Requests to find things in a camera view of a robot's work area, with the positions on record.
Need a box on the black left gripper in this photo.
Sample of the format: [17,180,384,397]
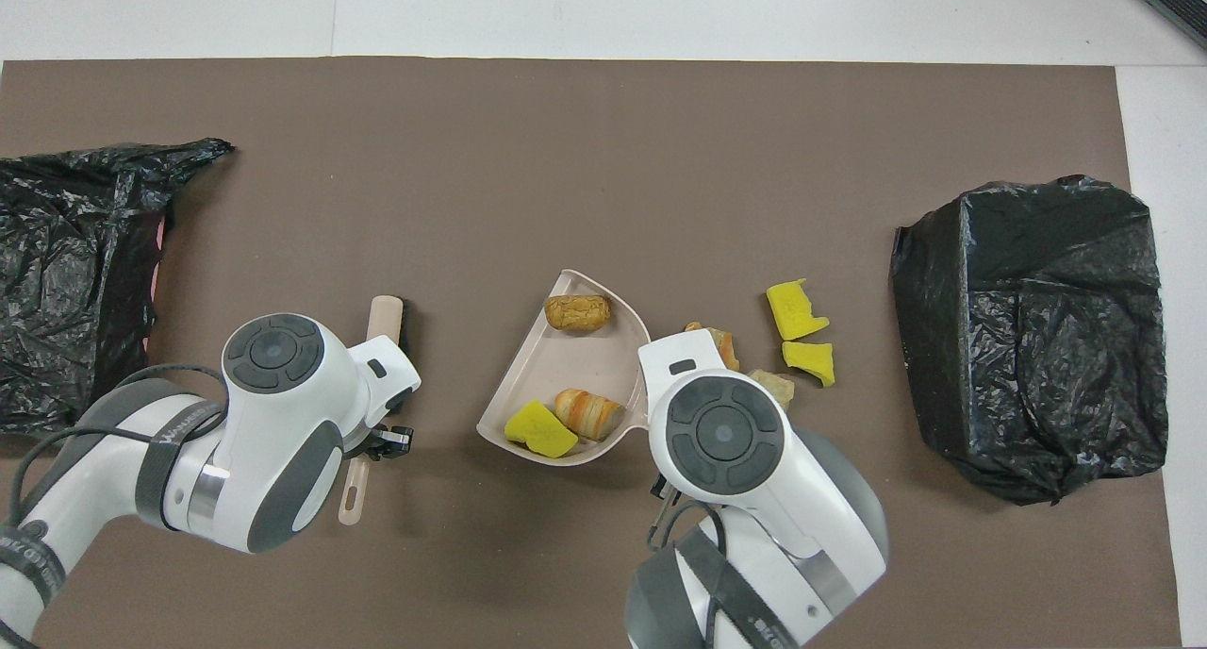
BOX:
[347,426,414,461]

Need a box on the yellow sponge piece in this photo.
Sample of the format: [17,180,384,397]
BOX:
[504,400,579,459]
[766,278,831,341]
[782,341,836,388]

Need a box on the toy croissant piece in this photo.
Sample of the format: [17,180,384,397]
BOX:
[750,369,796,409]
[554,389,625,442]
[684,322,741,372]

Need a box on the beige plastic dustpan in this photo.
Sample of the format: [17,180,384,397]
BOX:
[476,269,653,466]

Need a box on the brown toy bread roll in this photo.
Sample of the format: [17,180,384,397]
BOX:
[545,294,612,333]

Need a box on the pink plastic bin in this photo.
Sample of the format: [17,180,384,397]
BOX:
[141,213,169,350]

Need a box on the black bin bag over pink bin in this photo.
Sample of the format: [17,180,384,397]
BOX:
[0,138,235,445]

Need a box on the black bin bag liner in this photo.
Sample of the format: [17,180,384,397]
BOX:
[889,175,1170,507]

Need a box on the brown table mat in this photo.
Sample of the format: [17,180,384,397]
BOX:
[0,57,1184,649]

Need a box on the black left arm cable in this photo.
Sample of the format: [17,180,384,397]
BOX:
[0,364,232,556]

